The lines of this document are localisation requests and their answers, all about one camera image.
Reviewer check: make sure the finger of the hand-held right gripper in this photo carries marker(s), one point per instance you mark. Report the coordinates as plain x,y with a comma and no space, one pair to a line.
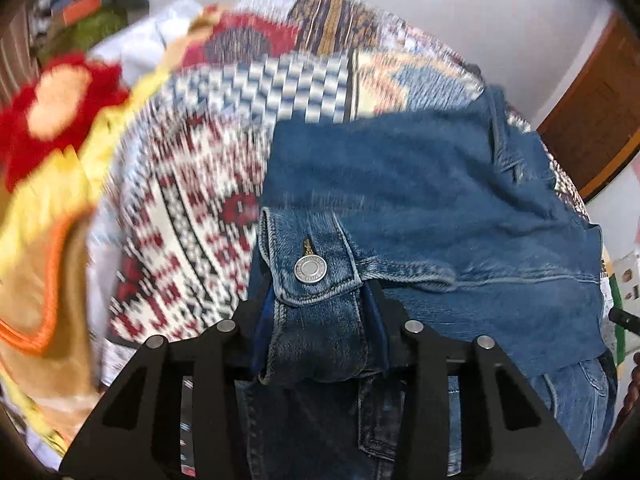
625,319

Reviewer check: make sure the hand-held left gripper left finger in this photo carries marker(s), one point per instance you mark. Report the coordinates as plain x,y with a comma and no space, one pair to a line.
261,335

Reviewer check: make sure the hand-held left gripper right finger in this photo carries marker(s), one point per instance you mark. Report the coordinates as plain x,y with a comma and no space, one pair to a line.
382,340

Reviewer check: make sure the blue denim jacket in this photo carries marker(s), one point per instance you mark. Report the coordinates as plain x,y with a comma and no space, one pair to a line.
425,185

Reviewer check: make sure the white cabinet with stickers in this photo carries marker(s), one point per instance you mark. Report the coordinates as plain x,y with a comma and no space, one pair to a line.
629,277

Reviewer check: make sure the white sliding wardrobe door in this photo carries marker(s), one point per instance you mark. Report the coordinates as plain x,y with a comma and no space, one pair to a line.
617,215

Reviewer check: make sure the patchwork printed quilt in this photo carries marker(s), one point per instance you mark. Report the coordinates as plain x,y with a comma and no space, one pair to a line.
200,210

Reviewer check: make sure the brown wooden door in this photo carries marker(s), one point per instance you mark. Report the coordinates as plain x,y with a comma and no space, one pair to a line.
595,105

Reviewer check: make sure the yellow cloth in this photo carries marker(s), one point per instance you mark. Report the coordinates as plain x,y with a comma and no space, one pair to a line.
40,260

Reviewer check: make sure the red plush toy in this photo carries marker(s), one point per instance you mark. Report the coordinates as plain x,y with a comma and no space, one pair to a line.
20,145

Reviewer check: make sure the white bed sheet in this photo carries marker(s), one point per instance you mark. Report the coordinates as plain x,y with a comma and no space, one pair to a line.
145,40

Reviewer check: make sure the striped brown curtain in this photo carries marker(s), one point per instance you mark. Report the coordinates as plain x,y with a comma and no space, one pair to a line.
15,60

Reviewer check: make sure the orange box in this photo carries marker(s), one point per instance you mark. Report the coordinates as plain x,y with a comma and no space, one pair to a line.
85,7

